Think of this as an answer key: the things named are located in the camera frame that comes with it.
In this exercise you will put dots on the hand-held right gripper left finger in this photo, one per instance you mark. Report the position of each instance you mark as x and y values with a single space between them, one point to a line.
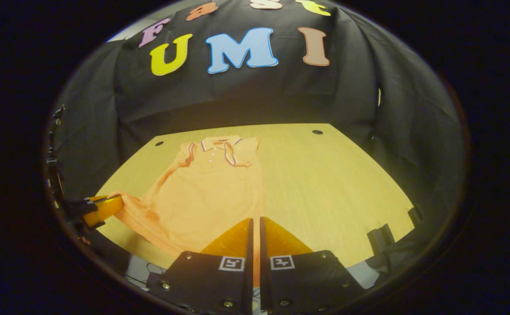
206 280

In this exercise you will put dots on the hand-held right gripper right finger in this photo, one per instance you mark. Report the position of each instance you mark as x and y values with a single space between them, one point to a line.
307 280

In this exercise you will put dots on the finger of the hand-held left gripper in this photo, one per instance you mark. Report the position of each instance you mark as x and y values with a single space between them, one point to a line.
106 209

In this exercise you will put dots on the orange T-shirt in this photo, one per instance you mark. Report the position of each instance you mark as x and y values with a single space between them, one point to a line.
202 201

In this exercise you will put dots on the dark block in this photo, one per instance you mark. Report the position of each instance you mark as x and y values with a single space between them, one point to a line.
414 216
381 239

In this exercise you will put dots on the black backdrop cloth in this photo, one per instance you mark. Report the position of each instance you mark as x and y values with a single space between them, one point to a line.
246 100

